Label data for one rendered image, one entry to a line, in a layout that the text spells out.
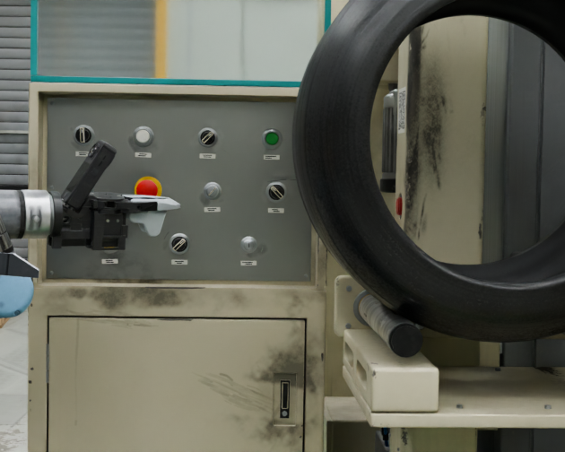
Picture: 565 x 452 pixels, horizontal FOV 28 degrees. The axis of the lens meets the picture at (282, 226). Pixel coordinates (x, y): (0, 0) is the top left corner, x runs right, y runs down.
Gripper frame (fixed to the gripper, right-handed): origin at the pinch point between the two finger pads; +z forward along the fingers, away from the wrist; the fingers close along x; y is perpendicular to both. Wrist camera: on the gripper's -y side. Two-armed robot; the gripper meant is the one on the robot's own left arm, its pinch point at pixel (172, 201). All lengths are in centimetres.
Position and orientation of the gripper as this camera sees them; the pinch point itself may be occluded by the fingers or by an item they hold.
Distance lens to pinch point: 183.0
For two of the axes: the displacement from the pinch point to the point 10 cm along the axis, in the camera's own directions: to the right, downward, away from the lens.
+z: 9.1, -0.1, 4.2
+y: -0.7, 9.8, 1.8
